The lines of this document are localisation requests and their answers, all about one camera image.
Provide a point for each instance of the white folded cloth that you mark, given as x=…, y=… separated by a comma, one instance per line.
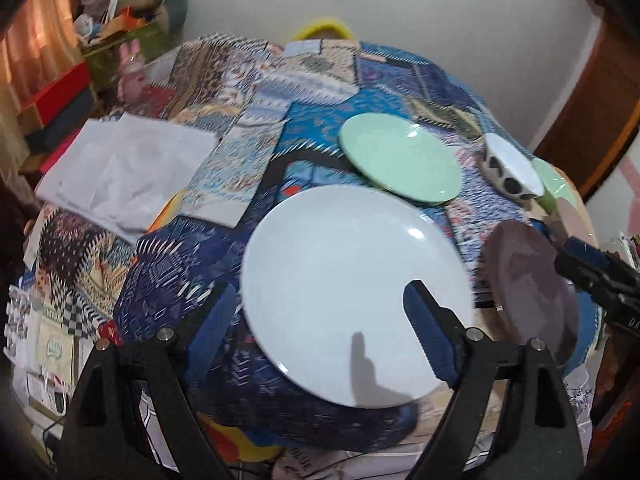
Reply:
x=125, y=170

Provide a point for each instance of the white bowl with heart pattern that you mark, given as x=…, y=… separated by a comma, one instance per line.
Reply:
x=510, y=155

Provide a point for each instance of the mauve plate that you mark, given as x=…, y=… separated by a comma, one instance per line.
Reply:
x=530, y=285

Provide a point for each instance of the wooden door frame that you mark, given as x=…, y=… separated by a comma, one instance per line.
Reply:
x=600, y=110

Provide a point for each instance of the pink bunny toy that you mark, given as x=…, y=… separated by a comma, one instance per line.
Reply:
x=131, y=67

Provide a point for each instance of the dark blue box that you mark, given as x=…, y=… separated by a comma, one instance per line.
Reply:
x=60, y=127

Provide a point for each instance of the green bowl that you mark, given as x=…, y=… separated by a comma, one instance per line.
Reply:
x=550, y=180

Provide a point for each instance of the green box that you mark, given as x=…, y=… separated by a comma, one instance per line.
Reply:
x=125, y=50

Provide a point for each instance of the pale pink plate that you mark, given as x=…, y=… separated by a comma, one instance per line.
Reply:
x=572, y=217

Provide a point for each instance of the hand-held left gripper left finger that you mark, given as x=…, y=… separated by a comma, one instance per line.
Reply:
x=211, y=321

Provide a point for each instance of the pile of household clutter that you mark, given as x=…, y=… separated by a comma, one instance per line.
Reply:
x=105, y=5

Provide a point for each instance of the green plate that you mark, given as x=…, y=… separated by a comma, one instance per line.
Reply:
x=400, y=160

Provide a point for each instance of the red box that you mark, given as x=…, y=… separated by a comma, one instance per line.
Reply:
x=57, y=92

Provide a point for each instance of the pile of white packets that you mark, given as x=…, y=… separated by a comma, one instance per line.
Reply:
x=45, y=340

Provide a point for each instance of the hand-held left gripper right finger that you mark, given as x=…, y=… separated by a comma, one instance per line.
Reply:
x=429, y=325

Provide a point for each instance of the large white plate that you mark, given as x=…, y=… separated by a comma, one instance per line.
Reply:
x=340, y=270

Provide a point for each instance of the orange curtain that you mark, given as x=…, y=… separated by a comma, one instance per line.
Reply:
x=35, y=35

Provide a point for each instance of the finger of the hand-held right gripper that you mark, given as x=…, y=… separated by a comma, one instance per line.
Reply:
x=580, y=272
x=582, y=247

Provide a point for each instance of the patchwork blanket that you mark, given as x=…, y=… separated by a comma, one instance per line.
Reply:
x=320, y=90

